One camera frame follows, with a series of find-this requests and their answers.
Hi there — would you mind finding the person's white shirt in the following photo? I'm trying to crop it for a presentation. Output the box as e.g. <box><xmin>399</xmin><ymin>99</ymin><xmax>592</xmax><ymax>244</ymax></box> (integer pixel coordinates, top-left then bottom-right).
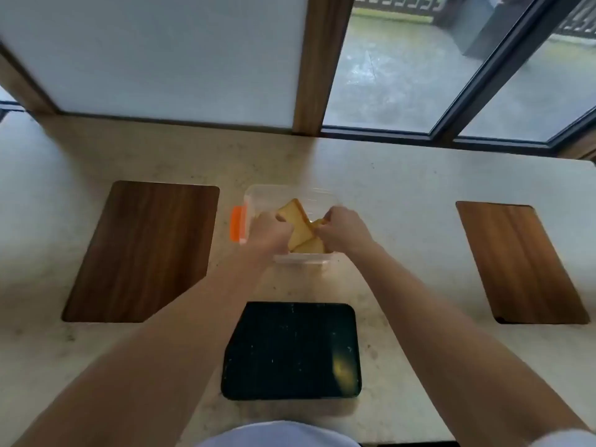
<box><xmin>197</xmin><ymin>420</ymin><xmax>596</xmax><ymax>447</ymax></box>

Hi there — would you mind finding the dark green tray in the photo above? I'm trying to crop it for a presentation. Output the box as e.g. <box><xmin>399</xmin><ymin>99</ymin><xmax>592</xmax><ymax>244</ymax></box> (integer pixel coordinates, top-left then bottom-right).
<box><xmin>220</xmin><ymin>301</ymin><xmax>363</xmax><ymax>401</ymax></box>

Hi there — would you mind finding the person's right hand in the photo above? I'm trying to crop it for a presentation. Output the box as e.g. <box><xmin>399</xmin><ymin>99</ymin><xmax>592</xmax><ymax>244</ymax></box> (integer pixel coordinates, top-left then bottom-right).
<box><xmin>315</xmin><ymin>205</ymin><xmax>376</xmax><ymax>256</ymax></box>

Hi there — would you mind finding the person's left forearm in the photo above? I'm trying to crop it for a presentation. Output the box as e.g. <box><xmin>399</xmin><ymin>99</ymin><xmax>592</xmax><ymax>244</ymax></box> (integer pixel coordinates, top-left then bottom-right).
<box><xmin>14</xmin><ymin>248</ymin><xmax>289</xmax><ymax>447</ymax></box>

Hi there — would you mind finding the wooden window post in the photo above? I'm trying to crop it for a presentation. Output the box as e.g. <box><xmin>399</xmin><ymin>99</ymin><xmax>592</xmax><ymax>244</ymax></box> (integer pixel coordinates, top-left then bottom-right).
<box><xmin>0</xmin><ymin>41</ymin><xmax>59</xmax><ymax>115</ymax></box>
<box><xmin>292</xmin><ymin>0</ymin><xmax>356</xmax><ymax>135</ymax></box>

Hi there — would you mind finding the dark metal window frame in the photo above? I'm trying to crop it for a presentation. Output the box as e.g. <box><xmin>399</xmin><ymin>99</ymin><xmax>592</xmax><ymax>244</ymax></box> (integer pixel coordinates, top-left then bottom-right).
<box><xmin>321</xmin><ymin>0</ymin><xmax>596</xmax><ymax>156</ymax></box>

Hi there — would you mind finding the person's left hand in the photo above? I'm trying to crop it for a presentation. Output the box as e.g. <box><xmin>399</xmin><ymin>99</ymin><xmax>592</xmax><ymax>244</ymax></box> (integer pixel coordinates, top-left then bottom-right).
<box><xmin>244</xmin><ymin>210</ymin><xmax>297</xmax><ymax>262</ymax></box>

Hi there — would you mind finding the golden bread slice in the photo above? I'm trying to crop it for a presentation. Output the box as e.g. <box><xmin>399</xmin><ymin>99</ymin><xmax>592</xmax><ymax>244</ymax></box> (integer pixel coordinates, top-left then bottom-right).
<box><xmin>276</xmin><ymin>198</ymin><xmax>315</xmax><ymax>251</ymax></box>
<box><xmin>288</xmin><ymin>236</ymin><xmax>327</xmax><ymax>255</ymax></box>

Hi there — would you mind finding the dark outdoor block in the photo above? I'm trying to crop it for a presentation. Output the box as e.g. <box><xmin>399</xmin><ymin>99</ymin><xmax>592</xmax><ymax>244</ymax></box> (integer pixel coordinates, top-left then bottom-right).
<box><xmin>435</xmin><ymin>0</ymin><xmax>541</xmax><ymax>59</ymax></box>

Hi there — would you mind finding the dark wooden table inlay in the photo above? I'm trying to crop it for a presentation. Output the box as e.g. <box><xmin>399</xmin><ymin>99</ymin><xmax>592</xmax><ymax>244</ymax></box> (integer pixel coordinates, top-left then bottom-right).
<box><xmin>61</xmin><ymin>181</ymin><xmax>220</xmax><ymax>323</ymax></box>
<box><xmin>455</xmin><ymin>200</ymin><xmax>591</xmax><ymax>325</ymax></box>

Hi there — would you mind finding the clear container with orange clips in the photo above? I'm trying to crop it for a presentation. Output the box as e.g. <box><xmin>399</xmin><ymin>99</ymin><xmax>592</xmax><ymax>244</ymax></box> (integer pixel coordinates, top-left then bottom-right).
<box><xmin>230</xmin><ymin>183</ymin><xmax>343</xmax><ymax>267</ymax></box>

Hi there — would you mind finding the person's right forearm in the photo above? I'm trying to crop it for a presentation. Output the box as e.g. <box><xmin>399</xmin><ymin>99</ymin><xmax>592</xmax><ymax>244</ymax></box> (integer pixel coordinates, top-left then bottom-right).
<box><xmin>342</xmin><ymin>242</ymin><xmax>590</xmax><ymax>447</ymax></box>

